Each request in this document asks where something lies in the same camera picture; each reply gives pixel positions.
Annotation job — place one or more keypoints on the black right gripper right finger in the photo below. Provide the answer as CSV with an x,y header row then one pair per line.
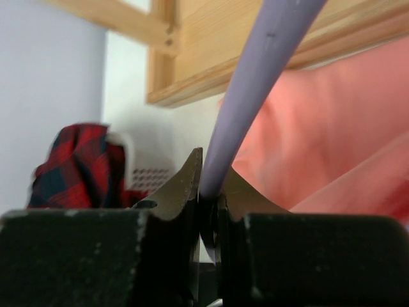
x,y
267,256

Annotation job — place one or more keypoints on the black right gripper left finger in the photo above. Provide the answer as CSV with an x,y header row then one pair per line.
x,y
144,256

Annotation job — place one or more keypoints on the purple clothes hanger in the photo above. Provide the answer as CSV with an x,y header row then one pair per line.
x,y
277,31

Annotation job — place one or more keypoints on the red plaid garment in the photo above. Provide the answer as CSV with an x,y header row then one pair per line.
x,y
83,171

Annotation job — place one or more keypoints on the pink skirt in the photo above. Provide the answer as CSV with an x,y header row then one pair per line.
x,y
335,139

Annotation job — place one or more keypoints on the white laundry tray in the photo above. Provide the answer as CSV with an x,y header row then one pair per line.
x,y
144,171

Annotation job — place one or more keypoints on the wooden clothes rack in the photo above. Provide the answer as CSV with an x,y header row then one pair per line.
x,y
195,45

